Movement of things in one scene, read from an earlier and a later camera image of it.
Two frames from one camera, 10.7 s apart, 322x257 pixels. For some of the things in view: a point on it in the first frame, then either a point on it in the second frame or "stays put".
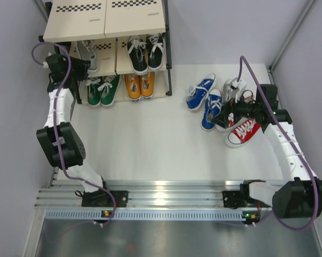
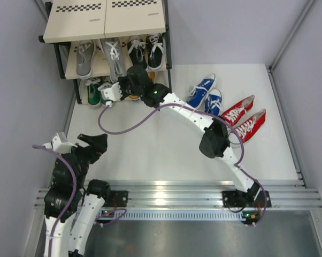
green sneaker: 93,90 stays put
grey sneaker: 229,93 -> 113,47
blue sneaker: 198,93 stays put
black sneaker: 154,45 stays put
